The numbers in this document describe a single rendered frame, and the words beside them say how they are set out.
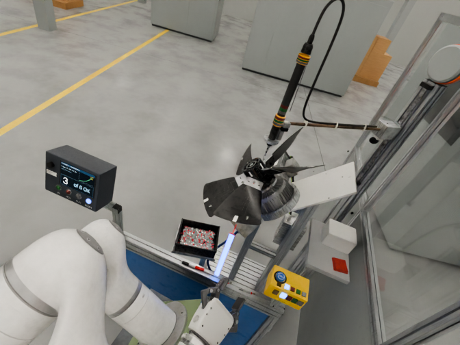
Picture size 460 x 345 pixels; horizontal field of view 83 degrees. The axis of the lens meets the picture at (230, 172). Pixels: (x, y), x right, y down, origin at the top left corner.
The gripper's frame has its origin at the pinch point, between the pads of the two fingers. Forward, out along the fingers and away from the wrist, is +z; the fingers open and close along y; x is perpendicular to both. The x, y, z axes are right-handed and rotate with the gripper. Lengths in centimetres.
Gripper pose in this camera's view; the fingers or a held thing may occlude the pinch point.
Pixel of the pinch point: (232, 291)
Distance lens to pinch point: 85.3
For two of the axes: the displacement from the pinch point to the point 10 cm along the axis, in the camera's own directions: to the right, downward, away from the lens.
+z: 5.5, -5.6, 6.2
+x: 6.1, -2.3, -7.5
